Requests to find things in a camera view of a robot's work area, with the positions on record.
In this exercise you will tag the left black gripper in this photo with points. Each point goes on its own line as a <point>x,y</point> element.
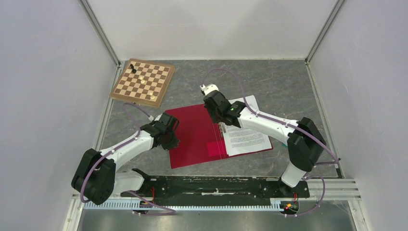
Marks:
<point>173,144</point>

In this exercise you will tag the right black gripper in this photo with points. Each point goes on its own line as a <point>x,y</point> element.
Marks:
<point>215,120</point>

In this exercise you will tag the printed text paper sheet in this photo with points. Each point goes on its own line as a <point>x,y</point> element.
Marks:
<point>240,141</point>

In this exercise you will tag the red clip file folder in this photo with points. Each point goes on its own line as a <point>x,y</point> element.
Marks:
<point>200,139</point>

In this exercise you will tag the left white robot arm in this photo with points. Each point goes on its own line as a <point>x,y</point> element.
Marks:
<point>97,177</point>

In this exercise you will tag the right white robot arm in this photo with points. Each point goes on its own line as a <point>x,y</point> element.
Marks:
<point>304,141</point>

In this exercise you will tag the wooden chessboard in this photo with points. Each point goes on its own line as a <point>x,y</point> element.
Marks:
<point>157,78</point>

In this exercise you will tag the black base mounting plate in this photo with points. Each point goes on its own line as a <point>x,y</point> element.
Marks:
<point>217,190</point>

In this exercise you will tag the black chess piece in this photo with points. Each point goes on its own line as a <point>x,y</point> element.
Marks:
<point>133,70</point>

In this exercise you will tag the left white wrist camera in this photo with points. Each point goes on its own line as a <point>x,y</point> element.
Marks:
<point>152,118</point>

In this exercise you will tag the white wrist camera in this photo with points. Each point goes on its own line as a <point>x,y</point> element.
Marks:
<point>210,88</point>
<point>152,118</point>

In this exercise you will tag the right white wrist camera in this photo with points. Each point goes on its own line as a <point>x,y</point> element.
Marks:
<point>210,88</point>

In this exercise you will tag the left aluminium frame post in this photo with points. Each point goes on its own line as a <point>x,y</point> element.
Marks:
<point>99,30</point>

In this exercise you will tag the aluminium frame post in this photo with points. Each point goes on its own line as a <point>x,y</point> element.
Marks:
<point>99,30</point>
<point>324,30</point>

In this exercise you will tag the right aluminium frame post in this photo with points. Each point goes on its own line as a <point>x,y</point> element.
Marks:
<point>324,30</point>

